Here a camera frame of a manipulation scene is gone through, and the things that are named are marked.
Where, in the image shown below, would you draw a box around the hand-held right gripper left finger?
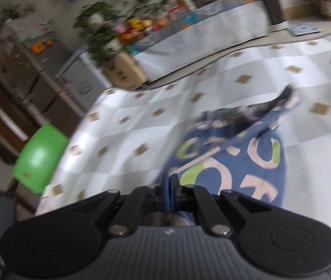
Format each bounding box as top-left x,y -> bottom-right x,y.
94,175 -> 169,237

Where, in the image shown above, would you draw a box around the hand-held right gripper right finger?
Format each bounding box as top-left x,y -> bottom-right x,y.
171,174 -> 272,237

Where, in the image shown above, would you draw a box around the blue letter-print pants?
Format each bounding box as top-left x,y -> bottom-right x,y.
162,83 -> 301,228

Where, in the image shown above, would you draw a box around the green plastic chair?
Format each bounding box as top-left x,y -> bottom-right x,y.
12,124 -> 70,194

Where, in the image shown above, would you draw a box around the brown wooden door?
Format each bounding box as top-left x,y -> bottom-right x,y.
0,80 -> 38,158

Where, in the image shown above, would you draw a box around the white chest freezer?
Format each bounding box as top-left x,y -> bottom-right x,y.
56,51 -> 114,106

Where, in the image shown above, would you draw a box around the grey refrigerator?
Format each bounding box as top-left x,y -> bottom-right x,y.
1,20 -> 88,118

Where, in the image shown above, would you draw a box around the long table with printed cover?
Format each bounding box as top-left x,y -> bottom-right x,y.
131,0 -> 271,81

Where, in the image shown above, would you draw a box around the potted green plant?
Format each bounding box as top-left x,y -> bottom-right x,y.
74,1 -> 127,66

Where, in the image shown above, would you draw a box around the blue patterned floor scale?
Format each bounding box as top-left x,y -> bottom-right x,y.
288,22 -> 324,37

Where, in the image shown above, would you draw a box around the black tall planter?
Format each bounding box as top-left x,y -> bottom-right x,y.
245,0 -> 289,32

